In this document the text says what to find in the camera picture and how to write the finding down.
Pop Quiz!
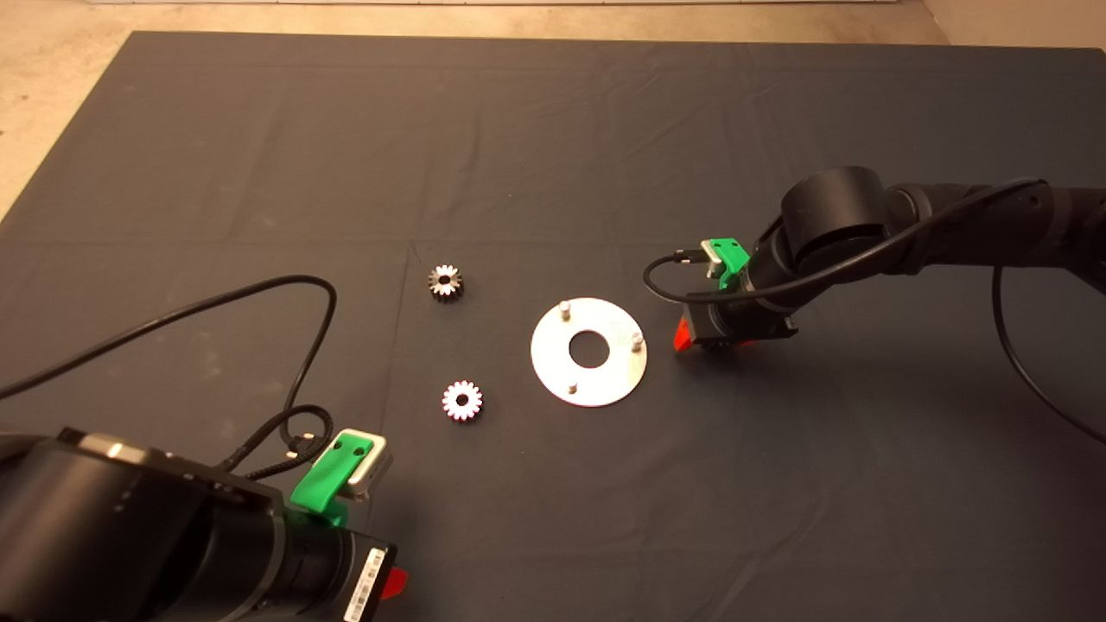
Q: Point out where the round metal carrier plate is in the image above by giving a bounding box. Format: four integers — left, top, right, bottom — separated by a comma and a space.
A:
531, 298, 648, 408

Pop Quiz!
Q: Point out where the right green camera mount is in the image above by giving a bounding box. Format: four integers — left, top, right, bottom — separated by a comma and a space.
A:
709, 238, 752, 291

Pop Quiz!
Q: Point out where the left silver camera box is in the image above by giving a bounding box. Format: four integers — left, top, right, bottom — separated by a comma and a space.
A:
341, 429, 394, 502

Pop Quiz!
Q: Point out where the left green camera mount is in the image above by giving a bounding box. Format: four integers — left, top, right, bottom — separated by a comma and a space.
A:
290, 432, 374, 528

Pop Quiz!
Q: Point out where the small steel planetary gear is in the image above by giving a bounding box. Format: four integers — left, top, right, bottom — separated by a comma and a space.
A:
442, 380, 484, 423
427, 264, 465, 303

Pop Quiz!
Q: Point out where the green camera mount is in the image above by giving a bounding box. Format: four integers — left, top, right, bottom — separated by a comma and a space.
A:
709, 238, 752, 291
290, 432, 374, 528

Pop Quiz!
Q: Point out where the dark grey table cloth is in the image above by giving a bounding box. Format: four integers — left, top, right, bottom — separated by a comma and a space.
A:
0, 33, 1106, 622

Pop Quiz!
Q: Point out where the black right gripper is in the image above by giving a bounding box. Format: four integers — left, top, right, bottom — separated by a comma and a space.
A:
673, 238, 813, 352

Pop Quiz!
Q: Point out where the left black camera cable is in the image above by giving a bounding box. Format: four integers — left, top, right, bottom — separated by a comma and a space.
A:
0, 276, 338, 481

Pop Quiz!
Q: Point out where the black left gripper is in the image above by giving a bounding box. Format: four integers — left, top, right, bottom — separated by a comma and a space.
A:
251, 510, 407, 622

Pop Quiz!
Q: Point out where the right black camera cable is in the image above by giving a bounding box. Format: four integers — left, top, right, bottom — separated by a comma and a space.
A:
643, 177, 1106, 446

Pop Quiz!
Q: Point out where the black camera cable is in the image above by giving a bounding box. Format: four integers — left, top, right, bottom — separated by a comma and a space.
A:
0, 276, 338, 481
643, 177, 1106, 446

